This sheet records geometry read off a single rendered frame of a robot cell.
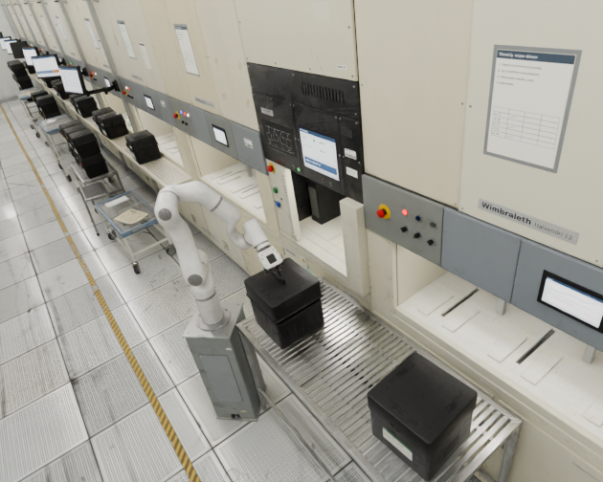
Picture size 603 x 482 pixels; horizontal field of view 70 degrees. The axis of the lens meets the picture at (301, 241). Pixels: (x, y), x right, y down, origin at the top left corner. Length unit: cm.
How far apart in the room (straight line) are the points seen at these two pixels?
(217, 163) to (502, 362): 292
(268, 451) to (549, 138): 223
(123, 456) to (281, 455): 99
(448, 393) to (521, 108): 99
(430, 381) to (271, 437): 138
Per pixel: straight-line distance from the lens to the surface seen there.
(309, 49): 200
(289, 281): 216
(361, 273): 220
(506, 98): 140
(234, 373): 263
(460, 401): 173
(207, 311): 241
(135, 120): 543
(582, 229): 143
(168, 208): 203
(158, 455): 306
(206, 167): 403
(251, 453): 286
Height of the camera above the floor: 240
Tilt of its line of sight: 34 degrees down
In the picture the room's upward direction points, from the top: 10 degrees counter-clockwise
